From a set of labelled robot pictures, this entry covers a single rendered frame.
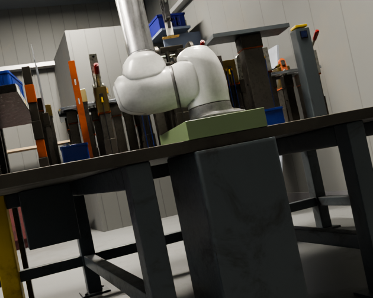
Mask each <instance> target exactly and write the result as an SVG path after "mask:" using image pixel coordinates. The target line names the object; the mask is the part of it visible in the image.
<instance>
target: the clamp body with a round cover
mask: <svg viewBox="0 0 373 298"><path fill-rule="evenodd" d="M223 67H224V69H223V70H224V74H225V76H226V80H227V85H228V89H229V97H230V102H231V105H232V107H233V108H241V109H245V108H244V106H243V104H242V99H241V95H240V90H239V84H240V82H239V78H238V74H237V69H236V64H235V60H234V59H231V60H225V61H223Z"/></svg>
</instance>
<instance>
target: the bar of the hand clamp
mask: <svg viewBox="0 0 373 298"><path fill-rule="evenodd" d="M89 61H90V65H91V71H92V77H93V81H94V86H95V88H96V87H97V86H96V77H95V72H94V63H98V59H97V54H96V53H94V54H89ZM99 80H100V86H101V87H102V81H101V75H100V72H99Z"/></svg>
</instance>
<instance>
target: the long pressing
mask: <svg viewBox="0 0 373 298"><path fill-rule="evenodd" d="M284 73H287V74H288V75H290V74H292V77H294V76H295V75H297V74H298V69H297V68H296V69H289V70H283V71H278V72H272V73H271V76H275V78H276V80H278V79H280V77H281V76H283V75H284ZM276 75H277V76H276ZM111 103H117V101H116V98H115V99H109V104H111ZM87 104H88V110H89V112H91V108H94V107H93V106H95V108H96V104H95V102H90V103H87ZM72 110H76V112H77V115H78V110H77V106H76V105H72V106H66V107H62V108H60V109H59V110H58V114H59V117H64V116H66V111H72Z"/></svg>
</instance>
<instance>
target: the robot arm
mask: <svg viewBox="0 0 373 298"><path fill-rule="evenodd" d="M115 3H116V6H117V9H118V14H119V18H120V23H121V29H122V32H123V37H124V42H125V45H126V51H127V56H128V58H127V59H126V61H125V62H124V64H123V75H122V76H119V77H117V79H116V81H115V82H114V86H113V91H114V95H115V98H116V101H117V103H118V107H119V109H120V111H123V112H125V113H127V114H130V115H152V114H158V113H162V112H166V111H170V110H173V109H176V108H180V107H181V108H187V107H188V111H189V120H190V121H191V120H195V119H201V118H208V117H212V116H218V115H224V114H230V113H234V112H241V111H245V109H241V108H233V107H232V105H231V102H230V97H229V89H228V85H227V80H226V76H225V74H224V70H223V67H222V65H221V63H220V61H219V59H218V57H217V56H216V54H215V53H214V52H213V51H212V50H211V49H210V48H209V47H207V46H191V47H188V48H186V49H185V50H183V51H182V52H180V54H179V55H178V57H177V59H176V60H177V63H175V64H173V65H171V66H166V64H165V62H164V60H163V58H162V57H161V56H160V55H158V54H157V53H155V50H154V46H153V41H152V37H151V33H150V28H149V24H148V20H147V16H146V11H145V8H144V3H143V0H115ZM159 4H160V8H161V11H162V16H163V21H164V24H165V28H166V33H167V36H170V35H174V33H173V28H172V23H171V14H170V10H169V4H168V0H160V2H159Z"/></svg>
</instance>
